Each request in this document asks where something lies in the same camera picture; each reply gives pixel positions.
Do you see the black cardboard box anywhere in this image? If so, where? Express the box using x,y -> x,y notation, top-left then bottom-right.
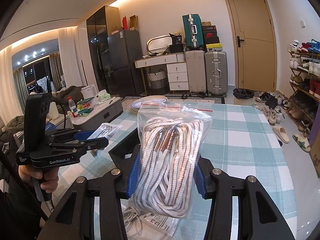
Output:
109,128 -> 140,179

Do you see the grey coffee table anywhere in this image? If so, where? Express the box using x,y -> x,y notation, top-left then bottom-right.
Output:
47,96 -> 124,132

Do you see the stack of shoe boxes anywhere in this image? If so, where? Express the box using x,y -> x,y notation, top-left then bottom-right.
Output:
202,22 -> 222,51

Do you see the tall dark glass cabinet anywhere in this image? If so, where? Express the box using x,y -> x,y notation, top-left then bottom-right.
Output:
86,6 -> 121,94

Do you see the plastic water bottle red label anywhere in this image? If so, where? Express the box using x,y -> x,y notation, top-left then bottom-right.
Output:
68,96 -> 79,118

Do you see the tan wooden door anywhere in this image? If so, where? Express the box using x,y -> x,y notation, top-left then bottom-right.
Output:
225,0 -> 277,92

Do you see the black trash bag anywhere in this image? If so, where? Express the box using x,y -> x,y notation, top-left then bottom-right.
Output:
233,88 -> 255,100

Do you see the black refrigerator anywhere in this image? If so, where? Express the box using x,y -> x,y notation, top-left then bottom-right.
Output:
108,30 -> 144,97

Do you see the green camo slipper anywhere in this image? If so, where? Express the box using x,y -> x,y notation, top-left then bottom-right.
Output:
292,133 -> 311,152

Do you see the white drawer desk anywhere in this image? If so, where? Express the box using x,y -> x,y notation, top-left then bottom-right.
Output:
135,53 -> 189,95

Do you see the oval mirror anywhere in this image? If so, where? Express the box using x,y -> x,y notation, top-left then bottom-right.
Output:
146,35 -> 172,55

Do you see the person's left hand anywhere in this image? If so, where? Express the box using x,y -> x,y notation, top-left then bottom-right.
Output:
18,165 -> 59,193

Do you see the beige suitcase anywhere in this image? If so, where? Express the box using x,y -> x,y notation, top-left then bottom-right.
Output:
185,50 -> 207,93

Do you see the white medicine granule packet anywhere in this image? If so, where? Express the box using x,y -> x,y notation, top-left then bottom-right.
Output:
139,213 -> 180,237

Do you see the white electric kettle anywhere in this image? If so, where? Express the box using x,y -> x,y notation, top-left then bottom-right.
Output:
81,85 -> 98,99

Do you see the silver suitcase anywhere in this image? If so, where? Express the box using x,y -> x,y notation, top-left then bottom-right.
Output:
205,51 -> 228,98

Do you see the beige slipper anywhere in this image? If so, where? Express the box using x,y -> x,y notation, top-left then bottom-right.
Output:
273,126 -> 290,144

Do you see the wooden shoe rack with shoes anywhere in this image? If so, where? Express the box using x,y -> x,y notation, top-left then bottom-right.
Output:
282,39 -> 319,134

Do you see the teal suitcase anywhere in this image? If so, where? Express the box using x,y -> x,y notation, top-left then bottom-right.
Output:
182,14 -> 205,50

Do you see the bag of striped rope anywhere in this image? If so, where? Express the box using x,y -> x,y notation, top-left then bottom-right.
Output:
133,102 -> 213,219

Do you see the woven laundry basket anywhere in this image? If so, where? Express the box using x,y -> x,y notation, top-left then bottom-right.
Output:
148,69 -> 168,95

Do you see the white oval plate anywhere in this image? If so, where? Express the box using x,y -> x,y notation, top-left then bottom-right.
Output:
129,95 -> 168,109

